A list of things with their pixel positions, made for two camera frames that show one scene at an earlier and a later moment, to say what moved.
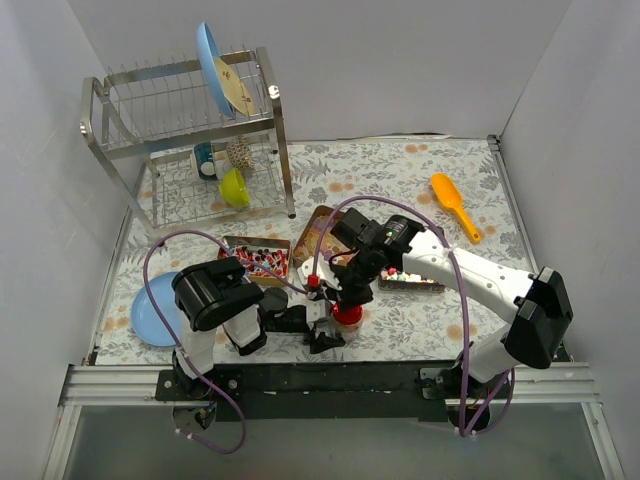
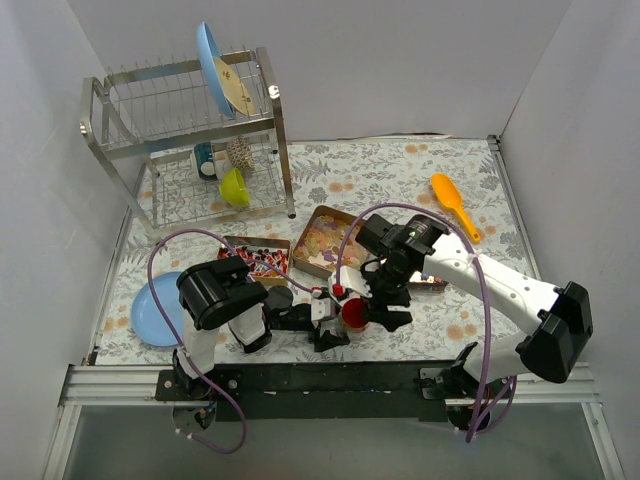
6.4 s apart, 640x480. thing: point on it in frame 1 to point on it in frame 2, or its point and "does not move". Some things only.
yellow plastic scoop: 450,194 does not move
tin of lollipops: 275,254 does not move
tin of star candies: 391,279 does not move
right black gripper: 347,293 to 382,304
